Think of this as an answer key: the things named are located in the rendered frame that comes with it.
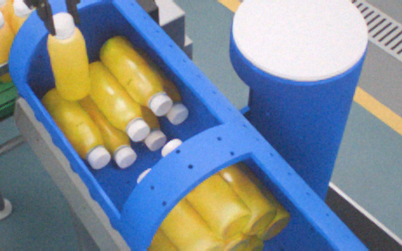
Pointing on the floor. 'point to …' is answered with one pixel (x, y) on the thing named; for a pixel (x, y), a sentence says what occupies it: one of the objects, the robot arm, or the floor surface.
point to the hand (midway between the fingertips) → (59, 10)
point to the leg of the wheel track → (82, 233)
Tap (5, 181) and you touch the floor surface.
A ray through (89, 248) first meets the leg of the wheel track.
